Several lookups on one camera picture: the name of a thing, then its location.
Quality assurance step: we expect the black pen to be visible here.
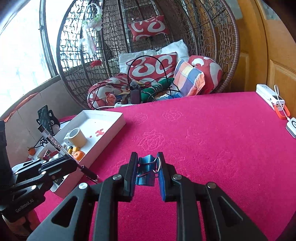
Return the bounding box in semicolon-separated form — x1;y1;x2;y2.
38;125;99;183

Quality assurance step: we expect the brown tape roll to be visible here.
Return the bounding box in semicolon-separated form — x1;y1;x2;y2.
68;128;87;148

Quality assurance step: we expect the blue binder clip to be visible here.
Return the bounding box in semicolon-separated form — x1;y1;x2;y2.
136;155;162;186

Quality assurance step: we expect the orange tangerine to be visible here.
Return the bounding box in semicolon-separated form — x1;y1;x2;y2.
72;151;85;162

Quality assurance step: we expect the white red medicine box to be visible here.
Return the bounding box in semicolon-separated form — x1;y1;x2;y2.
43;150;58;161

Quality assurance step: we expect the white USB charger plug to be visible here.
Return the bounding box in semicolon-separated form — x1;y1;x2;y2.
64;137;73;146

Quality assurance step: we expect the white cardboard box tray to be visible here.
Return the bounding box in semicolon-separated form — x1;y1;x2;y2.
34;109;127;199

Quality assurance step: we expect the black phone holder stand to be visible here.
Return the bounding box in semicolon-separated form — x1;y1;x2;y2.
36;105;60;136

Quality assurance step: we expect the red seat cushion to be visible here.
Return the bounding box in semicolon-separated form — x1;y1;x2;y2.
87;73;129;110

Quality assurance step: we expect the magenta tablecloth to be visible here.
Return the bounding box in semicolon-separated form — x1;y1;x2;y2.
34;91;296;241

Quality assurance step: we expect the black power adapter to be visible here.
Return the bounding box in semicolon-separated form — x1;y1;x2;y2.
130;88;142;104

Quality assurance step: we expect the green cloth item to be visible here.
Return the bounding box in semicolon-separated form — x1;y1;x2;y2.
140;77;174;103

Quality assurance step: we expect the small white square device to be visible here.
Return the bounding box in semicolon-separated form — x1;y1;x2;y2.
285;118;296;138

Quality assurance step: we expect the white dreamcatcher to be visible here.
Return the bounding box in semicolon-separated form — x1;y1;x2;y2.
79;3;102;68

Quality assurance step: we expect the large red patterned pillow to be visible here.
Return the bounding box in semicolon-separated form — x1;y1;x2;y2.
127;52;177;84

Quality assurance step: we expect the wicker hanging egg chair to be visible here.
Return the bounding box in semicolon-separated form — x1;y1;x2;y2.
56;1;240;108

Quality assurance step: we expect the white power bank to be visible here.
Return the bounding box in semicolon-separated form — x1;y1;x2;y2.
255;84;285;110

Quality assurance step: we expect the plaid colourful pillow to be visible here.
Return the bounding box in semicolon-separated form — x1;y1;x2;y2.
174;60;205;97

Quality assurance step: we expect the red round cushion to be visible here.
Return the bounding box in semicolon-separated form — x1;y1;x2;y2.
188;55;223;94

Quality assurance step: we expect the small red patterned pillow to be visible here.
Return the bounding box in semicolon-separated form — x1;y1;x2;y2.
128;15;170;42

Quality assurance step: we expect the white pillow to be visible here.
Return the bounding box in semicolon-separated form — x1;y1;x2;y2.
118;40;189;74

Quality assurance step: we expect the wooden door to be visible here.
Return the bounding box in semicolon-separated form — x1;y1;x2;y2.
227;1;295;116

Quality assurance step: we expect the orange lanyard strap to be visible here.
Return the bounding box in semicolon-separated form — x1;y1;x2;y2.
272;104;291;121

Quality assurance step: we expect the black cable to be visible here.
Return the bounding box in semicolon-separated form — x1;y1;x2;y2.
87;55;181;110

